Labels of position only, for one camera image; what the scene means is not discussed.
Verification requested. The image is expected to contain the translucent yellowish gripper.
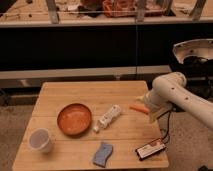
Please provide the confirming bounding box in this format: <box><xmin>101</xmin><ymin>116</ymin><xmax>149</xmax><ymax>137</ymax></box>
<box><xmin>136</xmin><ymin>95</ymin><xmax>172</xmax><ymax>123</ymax></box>

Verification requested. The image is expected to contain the orange pepper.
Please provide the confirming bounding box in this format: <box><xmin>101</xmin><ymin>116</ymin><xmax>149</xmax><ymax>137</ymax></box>
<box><xmin>129</xmin><ymin>105</ymin><xmax>150</xmax><ymax>114</ymax></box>

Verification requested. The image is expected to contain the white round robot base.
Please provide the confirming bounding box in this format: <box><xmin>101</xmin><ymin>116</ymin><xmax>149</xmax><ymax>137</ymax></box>
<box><xmin>172</xmin><ymin>38</ymin><xmax>213</xmax><ymax>64</ymax></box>

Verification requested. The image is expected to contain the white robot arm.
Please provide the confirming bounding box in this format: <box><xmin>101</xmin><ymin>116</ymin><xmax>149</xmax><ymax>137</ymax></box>
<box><xmin>139</xmin><ymin>72</ymin><xmax>213</xmax><ymax>130</ymax></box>

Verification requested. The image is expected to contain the orange ceramic bowl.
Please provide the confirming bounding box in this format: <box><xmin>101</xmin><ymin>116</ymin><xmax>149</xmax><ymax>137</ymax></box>
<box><xmin>57</xmin><ymin>103</ymin><xmax>92</xmax><ymax>136</ymax></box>

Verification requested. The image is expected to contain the white remote controller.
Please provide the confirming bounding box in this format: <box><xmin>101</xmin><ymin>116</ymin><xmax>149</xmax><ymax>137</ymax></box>
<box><xmin>93</xmin><ymin>105</ymin><xmax>121</xmax><ymax>133</ymax></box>

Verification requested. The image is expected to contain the black and white electronic box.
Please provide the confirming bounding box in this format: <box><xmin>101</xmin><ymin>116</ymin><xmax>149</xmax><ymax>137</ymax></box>
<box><xmin>135</xmin><ymin>138</ymin><xmax>166</xmax><ymax>161</ymax></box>

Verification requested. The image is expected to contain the blue sponge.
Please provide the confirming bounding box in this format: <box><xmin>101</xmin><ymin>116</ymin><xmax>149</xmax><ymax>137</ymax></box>
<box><xmin>93</xmin><ymin>142</ymin><xmax>113</xmax><ymax>168</ymax></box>

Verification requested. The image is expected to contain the wooden table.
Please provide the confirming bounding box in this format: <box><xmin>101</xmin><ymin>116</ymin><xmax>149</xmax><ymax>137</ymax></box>
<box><xmin>13</xmin><ymin>81</ymin><xmax>169</xmax><ymax>171</ymax></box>

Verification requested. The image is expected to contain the orange crate in background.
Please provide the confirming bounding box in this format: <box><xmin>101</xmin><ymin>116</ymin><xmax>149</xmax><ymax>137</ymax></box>
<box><xmin>102</xmin><ymin>0</ymin><xmax>135</xmax><ymax>17</ymax></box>

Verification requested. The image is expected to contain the black cable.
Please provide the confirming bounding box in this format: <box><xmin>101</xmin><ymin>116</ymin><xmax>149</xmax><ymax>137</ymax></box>
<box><xmin>161</xmin><ymin>109</ymin><xmax>172</xmax><ymax>145</ymax></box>

